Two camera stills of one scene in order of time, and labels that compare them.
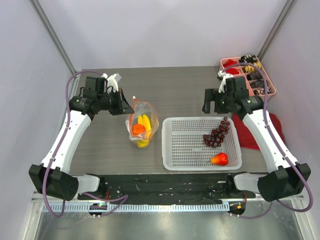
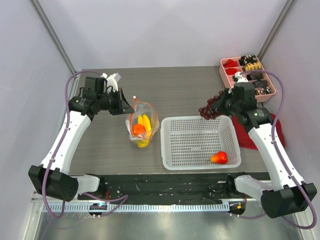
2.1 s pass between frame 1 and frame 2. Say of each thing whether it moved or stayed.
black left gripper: stayed
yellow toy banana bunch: stayed
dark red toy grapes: moved
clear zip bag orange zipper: stayed
